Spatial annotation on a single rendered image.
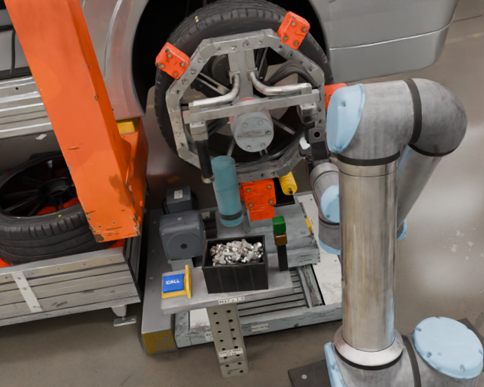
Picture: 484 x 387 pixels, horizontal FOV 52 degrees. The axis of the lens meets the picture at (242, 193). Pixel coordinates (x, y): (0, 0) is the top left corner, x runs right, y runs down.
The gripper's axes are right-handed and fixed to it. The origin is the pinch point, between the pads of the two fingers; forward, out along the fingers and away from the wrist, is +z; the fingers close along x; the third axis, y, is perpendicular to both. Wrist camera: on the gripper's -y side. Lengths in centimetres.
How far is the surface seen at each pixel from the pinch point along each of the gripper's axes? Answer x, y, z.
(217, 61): -24, -7, 62
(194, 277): -45, 38, -14
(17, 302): -121, 60, 13
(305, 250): 0, 69, 23
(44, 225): -102, 33, 24
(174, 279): -51, 35, -17
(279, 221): -14.4, 17.1, -18.7
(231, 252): -30.6, 26.1, -18.6
